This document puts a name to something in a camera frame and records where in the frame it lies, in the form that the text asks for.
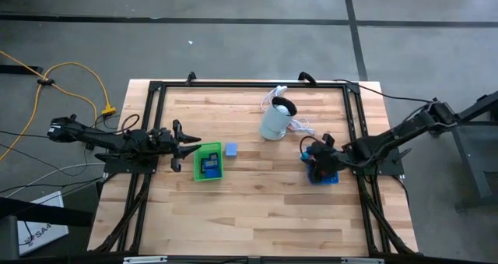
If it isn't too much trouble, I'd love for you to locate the silver bracket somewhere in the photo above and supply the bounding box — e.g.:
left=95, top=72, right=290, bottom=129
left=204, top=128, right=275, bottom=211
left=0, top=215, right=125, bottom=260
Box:
left=340, top=257, right=385, bottom=264
left=122, top=255, right=169, bottom=264

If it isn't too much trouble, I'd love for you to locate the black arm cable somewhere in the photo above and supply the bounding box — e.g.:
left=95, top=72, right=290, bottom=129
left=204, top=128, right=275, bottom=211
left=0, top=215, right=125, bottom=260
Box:
left=333, top=79, right=435, bottom=104

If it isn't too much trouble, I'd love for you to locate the black metal bench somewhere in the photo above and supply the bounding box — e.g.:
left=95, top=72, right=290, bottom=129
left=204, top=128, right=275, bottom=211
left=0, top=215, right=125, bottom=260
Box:
left=429, top=90, right=498, bottom=210

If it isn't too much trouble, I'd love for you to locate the white lamp cable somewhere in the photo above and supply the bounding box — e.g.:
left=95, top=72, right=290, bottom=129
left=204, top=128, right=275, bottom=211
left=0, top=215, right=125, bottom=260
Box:
left=259, top=85, right=317, bottom=136

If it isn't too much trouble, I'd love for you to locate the white box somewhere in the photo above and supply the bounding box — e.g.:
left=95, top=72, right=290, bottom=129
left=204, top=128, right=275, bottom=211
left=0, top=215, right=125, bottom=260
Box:
left=17, top=190, right=70, bottom=256

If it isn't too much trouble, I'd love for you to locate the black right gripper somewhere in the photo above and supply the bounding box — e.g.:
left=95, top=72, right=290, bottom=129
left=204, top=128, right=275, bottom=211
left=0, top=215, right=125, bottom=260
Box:
left=306, top=133, right=343, bottom=182

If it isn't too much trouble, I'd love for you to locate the white spot lamp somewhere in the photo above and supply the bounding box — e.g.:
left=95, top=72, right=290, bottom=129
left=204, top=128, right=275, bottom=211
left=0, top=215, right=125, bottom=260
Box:
left=258, top=96, right=299, bottom=142

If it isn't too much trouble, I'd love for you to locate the black beam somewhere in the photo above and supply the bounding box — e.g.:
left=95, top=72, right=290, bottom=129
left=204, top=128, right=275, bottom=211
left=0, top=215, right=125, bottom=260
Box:
left=0, top=195, right=96, bottom=228

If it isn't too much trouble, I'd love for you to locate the white floor cable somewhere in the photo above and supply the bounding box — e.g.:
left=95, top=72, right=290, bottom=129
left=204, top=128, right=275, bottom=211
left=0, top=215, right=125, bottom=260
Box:
left=3, top=161, right=106, bottom=199

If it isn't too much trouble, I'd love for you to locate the black aluminium table frame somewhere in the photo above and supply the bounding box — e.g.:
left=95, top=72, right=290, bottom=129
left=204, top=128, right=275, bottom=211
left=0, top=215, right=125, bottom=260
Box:
left=87, top=79, right=421, bottom=257

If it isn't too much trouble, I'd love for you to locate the green plastic basket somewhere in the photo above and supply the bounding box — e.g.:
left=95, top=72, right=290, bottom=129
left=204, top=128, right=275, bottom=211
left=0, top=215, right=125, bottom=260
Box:
left=192, top=141, right=225, bottom=182

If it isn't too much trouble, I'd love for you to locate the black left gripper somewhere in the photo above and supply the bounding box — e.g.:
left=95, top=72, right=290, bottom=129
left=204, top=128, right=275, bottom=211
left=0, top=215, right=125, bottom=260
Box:
left=151, top=119, right=202, bottom=174

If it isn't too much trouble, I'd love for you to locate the yellow cable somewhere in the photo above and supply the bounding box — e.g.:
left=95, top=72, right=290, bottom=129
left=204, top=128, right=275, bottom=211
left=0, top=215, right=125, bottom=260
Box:
left=0, top=50, right=117, bottom=164

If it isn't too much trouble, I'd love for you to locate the blue plastic basket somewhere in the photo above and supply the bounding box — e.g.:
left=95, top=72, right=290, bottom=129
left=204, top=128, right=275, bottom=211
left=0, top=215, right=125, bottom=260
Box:
left=306, top=160, right=340, bottom=186

